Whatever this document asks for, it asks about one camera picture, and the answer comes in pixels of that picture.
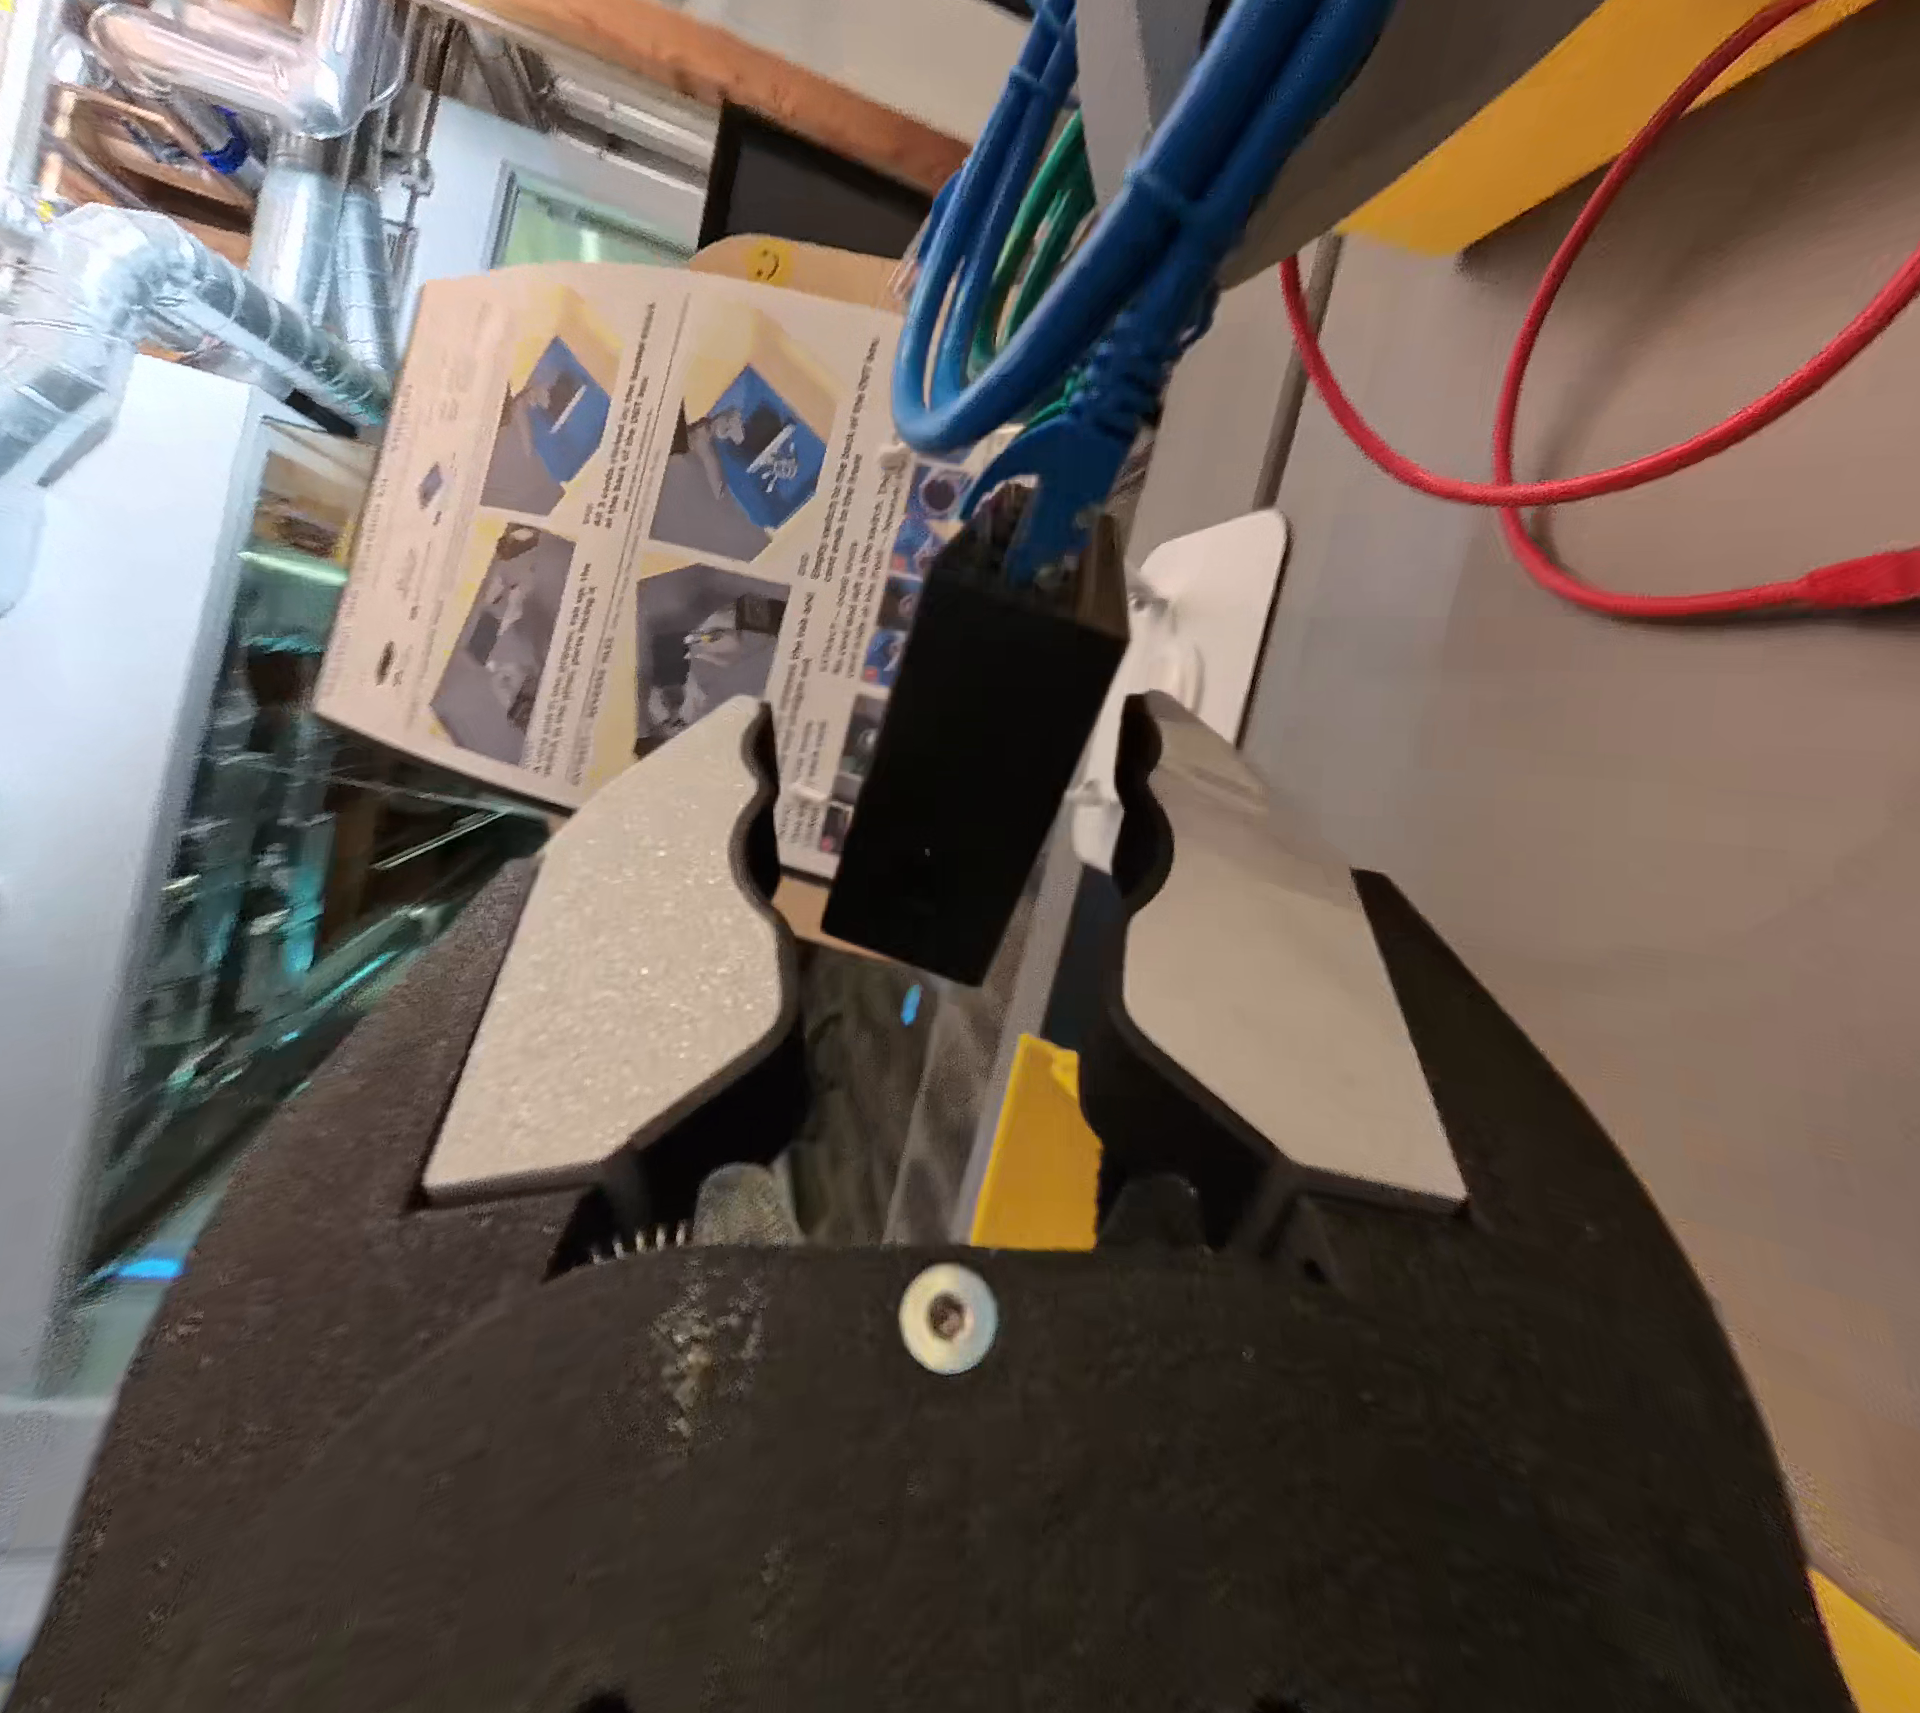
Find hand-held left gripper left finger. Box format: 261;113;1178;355
415;692;804;1213

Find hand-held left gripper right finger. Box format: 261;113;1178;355
1071;687;1478;1214

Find yellow plastic bin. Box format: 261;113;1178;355
1337;0;1920;259
962;1039;1920;1713

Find blue ethernet cable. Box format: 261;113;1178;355
891;0;1531;607

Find green ethernet cable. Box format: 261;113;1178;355
974;108;1095;367

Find black ethernet port box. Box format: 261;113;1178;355
820;501;1134;985

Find red ethernet cable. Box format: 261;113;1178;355
1287;0;1920;618

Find white sign base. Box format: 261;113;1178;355
1124;506;1292;747

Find printed instruction sheet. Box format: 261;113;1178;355
316;270;978;881

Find white pillar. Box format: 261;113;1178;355
0;350;288;1386

